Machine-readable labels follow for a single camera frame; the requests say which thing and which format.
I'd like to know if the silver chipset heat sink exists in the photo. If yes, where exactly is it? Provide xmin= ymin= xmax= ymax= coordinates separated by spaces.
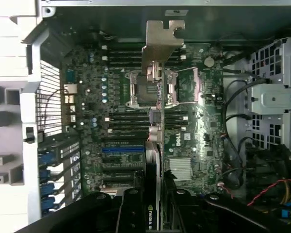
xmin=169 ymin=157 xmax=194 ymax=181

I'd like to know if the blue expansion slot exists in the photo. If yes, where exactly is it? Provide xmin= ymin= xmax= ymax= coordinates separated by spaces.
xmin=101 ymin=146 xmax=146 ymax=154

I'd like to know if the green Dell motherboard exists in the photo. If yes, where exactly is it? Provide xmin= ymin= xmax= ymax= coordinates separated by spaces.
xmin=60 ymin=42 xmax=226 ymax=195

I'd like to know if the CPU socket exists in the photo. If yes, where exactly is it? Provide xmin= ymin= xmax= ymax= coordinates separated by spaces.
xmin=125 ymin=69 xmax=166 ymax=109

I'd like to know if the metal socket cover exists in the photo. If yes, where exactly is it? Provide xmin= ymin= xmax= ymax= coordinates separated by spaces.
xmin=165 ymin=66 xmax=202 ymax=105

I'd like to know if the perforated metal drive cage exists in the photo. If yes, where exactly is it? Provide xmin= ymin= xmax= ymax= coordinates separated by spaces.
xmin=246 ymin=38 xmax=291 ymax=151

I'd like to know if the silver coin battery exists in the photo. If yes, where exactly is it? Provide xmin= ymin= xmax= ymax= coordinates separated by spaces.
xmin=203 ymin=56 xmax=215 ymax=68

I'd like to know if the black open PC case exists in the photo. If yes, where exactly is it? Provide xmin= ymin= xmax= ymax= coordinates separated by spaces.
xmin=19 ymin=0 xmax=291 ymax=233

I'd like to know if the red wire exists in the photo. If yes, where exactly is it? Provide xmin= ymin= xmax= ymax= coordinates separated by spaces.
xmin=246 ymin=179 xmax=291 ymax=206

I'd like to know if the yellow wire bundle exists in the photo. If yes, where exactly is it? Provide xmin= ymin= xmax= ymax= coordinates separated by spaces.
xmin=280 ymin=180 xmax=291 ymax=205

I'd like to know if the black wire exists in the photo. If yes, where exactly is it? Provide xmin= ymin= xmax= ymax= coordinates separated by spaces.
xmin=221 ymin=79 xmax=268 ymax=122

